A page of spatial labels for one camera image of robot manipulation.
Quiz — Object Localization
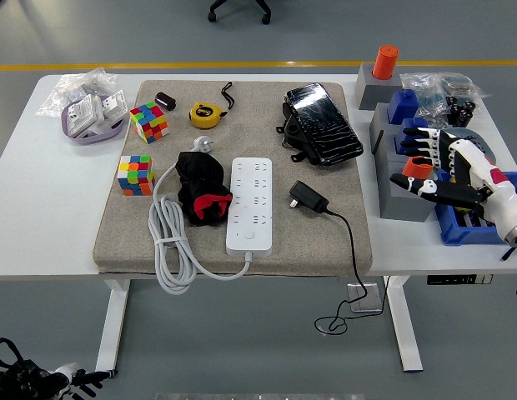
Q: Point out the black capacitors in bin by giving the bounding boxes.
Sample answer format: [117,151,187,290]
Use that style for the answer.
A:
[460,207,498,229]

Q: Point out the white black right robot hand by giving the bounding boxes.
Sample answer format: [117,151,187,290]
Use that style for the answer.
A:
[389,127,517,243]

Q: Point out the yellow tape measure with strap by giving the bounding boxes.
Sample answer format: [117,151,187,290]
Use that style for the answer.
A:
[189,81,234,129]

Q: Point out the black phone holder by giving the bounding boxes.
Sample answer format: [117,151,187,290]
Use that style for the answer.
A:
[276,102,322,166]

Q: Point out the purple basket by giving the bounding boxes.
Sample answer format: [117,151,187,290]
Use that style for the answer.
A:
[60,93,130,146]

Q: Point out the black capacitors pile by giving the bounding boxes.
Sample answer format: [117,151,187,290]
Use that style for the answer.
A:
[445,96,478,128]

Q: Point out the blue plastic bin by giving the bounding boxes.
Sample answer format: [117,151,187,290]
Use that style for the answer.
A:
[434,170,517,247]

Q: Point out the white wall socket panel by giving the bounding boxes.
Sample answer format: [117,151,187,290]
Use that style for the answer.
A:
[100,90,128,123]
[66,94,104,138]

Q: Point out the dark brown small cylinder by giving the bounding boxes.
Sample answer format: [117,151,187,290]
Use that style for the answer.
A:
[153,91,177,112]

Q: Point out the black capacitors on plate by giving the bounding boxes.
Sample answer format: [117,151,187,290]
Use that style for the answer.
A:
[464,133,487,153]

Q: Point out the clear bag with round tin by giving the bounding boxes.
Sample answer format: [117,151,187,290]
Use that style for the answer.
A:
[439,72,491,101]

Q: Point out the white power strip with cord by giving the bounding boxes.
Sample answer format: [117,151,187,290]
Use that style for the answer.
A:
[148,135,275,295]

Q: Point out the large stepped grey block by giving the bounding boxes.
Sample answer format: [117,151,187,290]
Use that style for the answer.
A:
[369,102,438,223]

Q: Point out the black table control panel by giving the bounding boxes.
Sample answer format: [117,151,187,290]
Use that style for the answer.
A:
[427,273,494,287]

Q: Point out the clear bag of blue parts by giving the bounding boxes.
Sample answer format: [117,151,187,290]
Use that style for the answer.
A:
[399,72,450,126]

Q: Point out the clear floor socket cover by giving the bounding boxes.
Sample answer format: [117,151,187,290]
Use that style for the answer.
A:
[346,282,384,313]

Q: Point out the black red cloth bundle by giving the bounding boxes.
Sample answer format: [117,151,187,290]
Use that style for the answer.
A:
[176,151,234,228]

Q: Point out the white table leg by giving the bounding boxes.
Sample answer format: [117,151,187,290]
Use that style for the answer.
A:
[383,275,424,373]
[93,278,130,378]

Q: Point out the grey-brown mat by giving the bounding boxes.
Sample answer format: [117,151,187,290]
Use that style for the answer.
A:
[92,79,373,278]

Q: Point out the colourful puzzle cube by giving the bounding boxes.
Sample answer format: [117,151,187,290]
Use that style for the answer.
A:
[117,154,156,197]
[129,102,170,145]

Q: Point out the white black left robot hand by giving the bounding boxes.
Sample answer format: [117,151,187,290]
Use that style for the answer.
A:
[52,362,118,400]

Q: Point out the orange cylinder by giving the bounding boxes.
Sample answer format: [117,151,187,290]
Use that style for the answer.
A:
[372,44,400,81]
[402,156,434,179]

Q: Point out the blue block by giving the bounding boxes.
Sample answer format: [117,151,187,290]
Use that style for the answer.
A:
[387,88,420,125]
[394,117,429,158]

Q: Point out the clear bag of white parts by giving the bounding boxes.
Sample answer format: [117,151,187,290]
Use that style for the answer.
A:
[36,67,118,118]

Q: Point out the black power adapter with cord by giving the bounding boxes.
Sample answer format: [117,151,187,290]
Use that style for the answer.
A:
[289,180,371,336]

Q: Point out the light blue plate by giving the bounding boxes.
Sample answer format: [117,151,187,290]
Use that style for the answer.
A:
[439,127,497,166]

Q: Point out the small grey block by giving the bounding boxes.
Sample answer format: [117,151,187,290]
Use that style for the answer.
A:
[354,62,404,112]

